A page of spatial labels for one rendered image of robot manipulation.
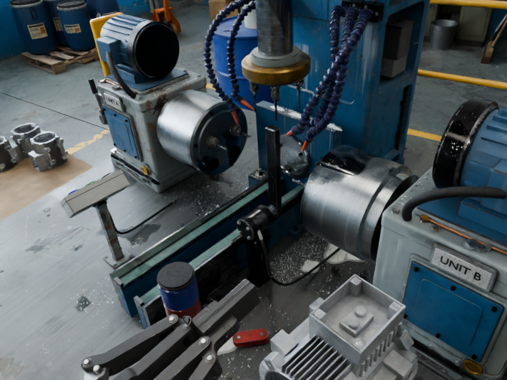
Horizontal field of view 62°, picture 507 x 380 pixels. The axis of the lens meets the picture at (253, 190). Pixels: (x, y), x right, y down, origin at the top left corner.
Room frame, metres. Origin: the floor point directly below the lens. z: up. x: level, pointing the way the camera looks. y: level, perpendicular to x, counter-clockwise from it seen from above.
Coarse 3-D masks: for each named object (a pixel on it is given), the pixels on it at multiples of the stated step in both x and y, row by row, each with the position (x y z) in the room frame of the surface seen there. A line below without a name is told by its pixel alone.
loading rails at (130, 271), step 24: (264, 192) 1.08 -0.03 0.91; (288, 192) 1.06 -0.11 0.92; (216, 216) 0.97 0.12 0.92; (240, 216) 1.00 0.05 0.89; (288, 216) 1.00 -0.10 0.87; (168, 240) 0.87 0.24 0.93; (192, 240) 0.88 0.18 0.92; (216, 240) 0.93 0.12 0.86; (240, 240) 0.86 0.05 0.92; (144, 264) 0.80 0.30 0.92; (192, 264) 0.79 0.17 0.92; (216, 264) 0.79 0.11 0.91; (240, 264) 0.86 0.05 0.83; (120, 288) 0.73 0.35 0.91; (144, 288) 0.76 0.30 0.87; (216, 288) 0.78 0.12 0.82; (144, 312) 0.65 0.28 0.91
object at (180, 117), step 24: (192, 96) 1.29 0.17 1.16; (168, 120) 1.23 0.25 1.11; (192, 120) 1.17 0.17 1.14; (216, 120) 1.20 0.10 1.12; (240, 120) 1.27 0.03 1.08; (168, 144) 1.21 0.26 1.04; (192, 144) 1.13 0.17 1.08; (216, 144) 1.15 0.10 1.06; (240, 144) 1.26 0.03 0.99; (192, 168) 1.17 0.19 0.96; (216, 168) 1.17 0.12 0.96
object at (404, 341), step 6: (402, 330) 0.43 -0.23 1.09; (396, 336) 0.42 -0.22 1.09; (402, 336) 0.41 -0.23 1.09; (408, 336) 0.41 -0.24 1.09; (396, 342) 0.41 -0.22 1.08; (402, 342) 0.40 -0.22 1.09; (408, 342) 0.41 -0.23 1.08; (402, 348) 0.40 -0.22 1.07; (408, 348) 0.40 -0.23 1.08; (270, 354) 0.40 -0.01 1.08; (276, 354) 0.40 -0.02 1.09; (264, 360) 0.40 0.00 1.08; (270, 360) 0.39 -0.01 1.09; (276, 360) 0.39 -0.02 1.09; (282, 360) 0.39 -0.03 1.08; (270, 366) 0.39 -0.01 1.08; (276, 366) 0.38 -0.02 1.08
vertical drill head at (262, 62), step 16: (256, 0) 1.07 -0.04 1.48; (272, 0) 1.04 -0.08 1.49; (288, 0) 1.05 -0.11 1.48; (272, 16) 1.04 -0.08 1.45; (288, 16) 1.05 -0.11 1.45; (272, 32) 1.04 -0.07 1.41; (288, 32) 1.05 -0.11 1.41; (256, 48) 1.11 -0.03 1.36; (272, 48) 1.04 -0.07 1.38; (288, 48) 1.05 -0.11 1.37; (256, 64) 1.05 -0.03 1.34; (272, 64) 1.02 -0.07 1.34; (288, 64) 1.03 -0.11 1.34; (304, 64) 1.03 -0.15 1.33; (256, 80) 1.01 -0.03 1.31; (272, 80) 1.00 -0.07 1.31; (288, 80) 1.00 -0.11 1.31; (272, 96) 1.01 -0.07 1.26; (256, 112) 1.08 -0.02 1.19
